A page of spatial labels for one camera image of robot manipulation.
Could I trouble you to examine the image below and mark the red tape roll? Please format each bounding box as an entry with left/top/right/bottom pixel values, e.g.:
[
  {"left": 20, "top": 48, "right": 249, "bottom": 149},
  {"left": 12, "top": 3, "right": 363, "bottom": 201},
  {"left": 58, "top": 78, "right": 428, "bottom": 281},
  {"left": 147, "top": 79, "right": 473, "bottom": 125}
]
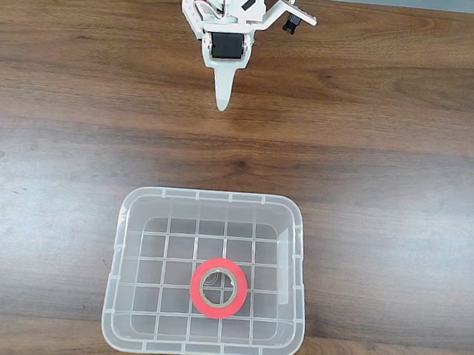
[{"left": 186, "top": 255, "right": 252, "bottom": 322}]

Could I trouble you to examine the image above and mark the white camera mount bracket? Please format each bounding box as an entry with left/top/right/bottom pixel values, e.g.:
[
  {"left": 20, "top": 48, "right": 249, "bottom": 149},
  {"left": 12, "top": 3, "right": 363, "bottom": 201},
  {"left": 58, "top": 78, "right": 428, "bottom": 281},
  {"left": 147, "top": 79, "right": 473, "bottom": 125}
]
[{"left": 253, "top": 0, "right": 299, "bottom": 36}]

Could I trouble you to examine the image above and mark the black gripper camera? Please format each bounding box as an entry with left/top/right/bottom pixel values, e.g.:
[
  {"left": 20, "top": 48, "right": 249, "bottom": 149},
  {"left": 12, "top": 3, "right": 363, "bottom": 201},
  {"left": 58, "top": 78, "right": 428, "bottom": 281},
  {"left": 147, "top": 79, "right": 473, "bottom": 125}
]
[{"left": 279, "top": 0, "right": 321, "bottom": 38}]

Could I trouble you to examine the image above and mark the clear plastic box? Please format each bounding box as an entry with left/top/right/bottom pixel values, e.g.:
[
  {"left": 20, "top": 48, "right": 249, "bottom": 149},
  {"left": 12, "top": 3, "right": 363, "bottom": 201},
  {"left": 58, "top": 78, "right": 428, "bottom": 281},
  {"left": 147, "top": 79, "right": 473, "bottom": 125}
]
[{"left": 97, "top": 178, "right": 318, "bottom": 355}]

